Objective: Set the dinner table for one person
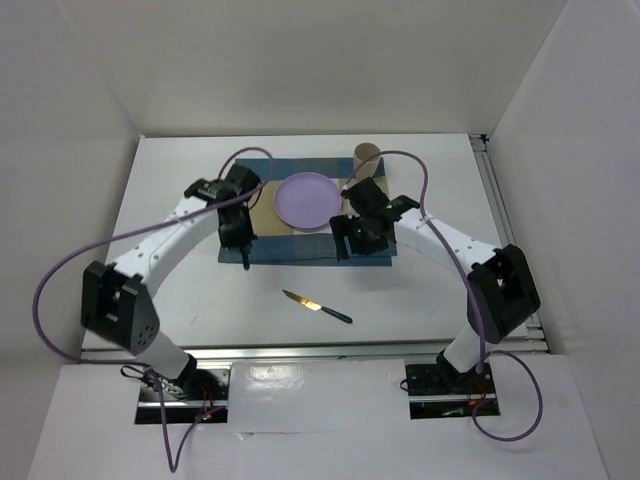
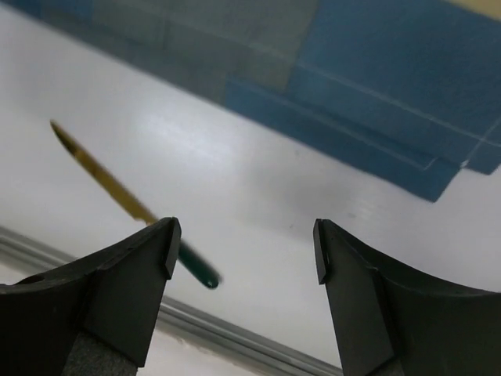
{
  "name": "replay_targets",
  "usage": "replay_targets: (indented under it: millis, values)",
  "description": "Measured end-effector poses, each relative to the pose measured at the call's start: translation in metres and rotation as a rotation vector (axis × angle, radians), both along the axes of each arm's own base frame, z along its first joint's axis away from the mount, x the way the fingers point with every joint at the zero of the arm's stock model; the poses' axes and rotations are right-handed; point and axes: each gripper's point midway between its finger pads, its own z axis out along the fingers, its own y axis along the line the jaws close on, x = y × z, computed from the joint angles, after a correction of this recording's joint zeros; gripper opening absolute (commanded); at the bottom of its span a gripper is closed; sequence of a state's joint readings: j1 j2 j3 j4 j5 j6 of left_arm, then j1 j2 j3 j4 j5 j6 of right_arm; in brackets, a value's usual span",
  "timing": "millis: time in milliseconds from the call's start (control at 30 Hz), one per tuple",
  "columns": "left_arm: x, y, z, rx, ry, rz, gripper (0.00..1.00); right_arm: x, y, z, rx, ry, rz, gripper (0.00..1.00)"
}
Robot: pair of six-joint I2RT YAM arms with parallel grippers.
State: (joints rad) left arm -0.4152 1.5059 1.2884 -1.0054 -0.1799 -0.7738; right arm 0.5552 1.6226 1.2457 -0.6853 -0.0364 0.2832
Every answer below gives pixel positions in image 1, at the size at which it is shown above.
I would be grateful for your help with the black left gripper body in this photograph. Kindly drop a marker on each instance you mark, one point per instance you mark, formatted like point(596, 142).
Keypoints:
point(237, 234)

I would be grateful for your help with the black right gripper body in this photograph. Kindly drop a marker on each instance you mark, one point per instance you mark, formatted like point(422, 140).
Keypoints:
point(364, 240)

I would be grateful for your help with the gold fork green handle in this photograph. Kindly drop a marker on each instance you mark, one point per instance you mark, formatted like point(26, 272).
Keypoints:
point(245, 258)

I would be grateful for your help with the purple plate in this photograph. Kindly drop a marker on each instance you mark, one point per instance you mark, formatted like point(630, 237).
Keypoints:
point(307, 200)

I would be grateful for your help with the beige cup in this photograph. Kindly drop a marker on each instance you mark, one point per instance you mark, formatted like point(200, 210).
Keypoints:
point(366, 159)

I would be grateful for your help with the gold knife green handle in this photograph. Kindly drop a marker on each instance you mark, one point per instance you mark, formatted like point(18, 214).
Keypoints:
point(316, 307)

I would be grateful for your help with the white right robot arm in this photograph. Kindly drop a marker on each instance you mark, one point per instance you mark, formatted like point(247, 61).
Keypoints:
point(501, 292)

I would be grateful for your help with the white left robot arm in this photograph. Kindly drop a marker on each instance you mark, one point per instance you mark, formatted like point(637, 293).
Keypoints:
point(117, 299)

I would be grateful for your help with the aluminium front rail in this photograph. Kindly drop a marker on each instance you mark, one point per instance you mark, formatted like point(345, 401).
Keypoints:
point(336, 351)

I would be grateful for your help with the aluminium rail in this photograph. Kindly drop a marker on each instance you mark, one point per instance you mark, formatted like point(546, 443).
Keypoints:
point(336, 351)
point(488, 205)

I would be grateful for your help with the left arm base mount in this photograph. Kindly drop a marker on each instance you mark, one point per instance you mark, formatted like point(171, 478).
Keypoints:
point(207, 398)

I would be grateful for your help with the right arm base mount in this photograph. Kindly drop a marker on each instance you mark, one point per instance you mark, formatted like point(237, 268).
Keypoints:
point(432, 396)

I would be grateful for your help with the aluminium right rail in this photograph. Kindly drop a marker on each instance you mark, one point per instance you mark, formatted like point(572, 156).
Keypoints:
point(488, 205)

